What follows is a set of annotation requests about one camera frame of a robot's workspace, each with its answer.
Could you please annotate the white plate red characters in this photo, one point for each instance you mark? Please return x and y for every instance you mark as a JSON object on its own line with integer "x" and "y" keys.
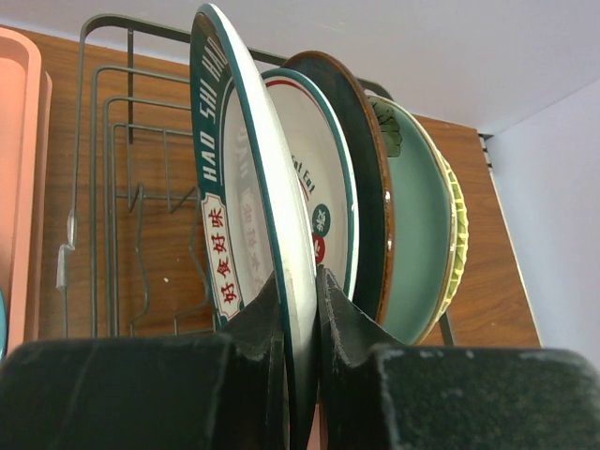
{"x": 322, "y": 162}

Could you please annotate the pink plastic tray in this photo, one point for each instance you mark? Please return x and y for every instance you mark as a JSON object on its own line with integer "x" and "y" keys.
{"x": 26, "y": 97}

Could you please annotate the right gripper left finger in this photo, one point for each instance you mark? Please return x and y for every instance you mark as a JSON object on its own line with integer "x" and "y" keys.
{"x": 217, "y": 391}

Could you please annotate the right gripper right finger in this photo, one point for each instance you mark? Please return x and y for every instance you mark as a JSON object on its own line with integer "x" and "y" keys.
{"x": 380, "y": 394}

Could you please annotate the green rim white plate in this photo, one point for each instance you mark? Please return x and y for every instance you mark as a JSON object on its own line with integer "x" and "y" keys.
{"x": 255, "y": 221}

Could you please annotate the light green flower plate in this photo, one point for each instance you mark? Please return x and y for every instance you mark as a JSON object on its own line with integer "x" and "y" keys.
{"x": 426, "y": 230}

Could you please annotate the black wire dish rack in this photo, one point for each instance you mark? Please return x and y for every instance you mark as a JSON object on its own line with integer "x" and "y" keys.
{"x": 131, "y": 263}

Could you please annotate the yellow woven bamboo plate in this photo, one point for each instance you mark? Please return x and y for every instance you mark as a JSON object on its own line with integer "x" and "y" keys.
{"x": 461, "y": 247}

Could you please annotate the dark teal plate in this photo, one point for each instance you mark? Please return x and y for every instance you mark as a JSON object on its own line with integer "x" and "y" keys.
{"x": 347, "y": 94}

